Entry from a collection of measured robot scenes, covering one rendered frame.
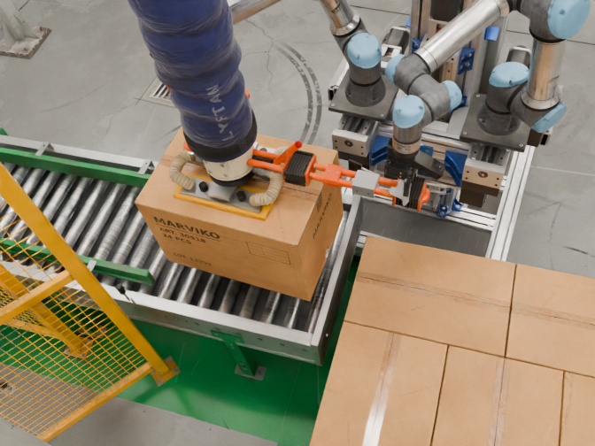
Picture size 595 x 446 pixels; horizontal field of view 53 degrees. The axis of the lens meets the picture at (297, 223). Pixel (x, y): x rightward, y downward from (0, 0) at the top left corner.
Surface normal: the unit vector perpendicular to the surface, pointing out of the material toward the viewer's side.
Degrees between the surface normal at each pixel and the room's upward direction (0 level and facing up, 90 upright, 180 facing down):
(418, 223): 0
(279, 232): 0
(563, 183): 0
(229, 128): 75
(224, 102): 71
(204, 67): 101
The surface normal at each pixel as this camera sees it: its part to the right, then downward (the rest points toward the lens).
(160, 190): -0.11, -0.55
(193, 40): 0.32, 0.56
